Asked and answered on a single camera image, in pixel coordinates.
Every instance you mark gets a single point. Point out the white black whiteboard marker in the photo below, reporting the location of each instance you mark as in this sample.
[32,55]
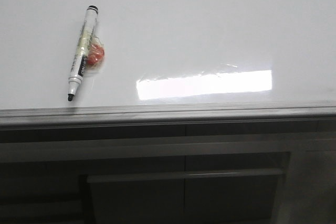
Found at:
[89,51]

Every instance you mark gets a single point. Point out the white whiteboard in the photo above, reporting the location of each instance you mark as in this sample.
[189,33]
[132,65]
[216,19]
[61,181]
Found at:
[168,61]

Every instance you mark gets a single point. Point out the grey metal table frame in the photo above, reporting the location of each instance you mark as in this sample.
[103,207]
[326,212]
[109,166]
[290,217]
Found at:
[245,172]

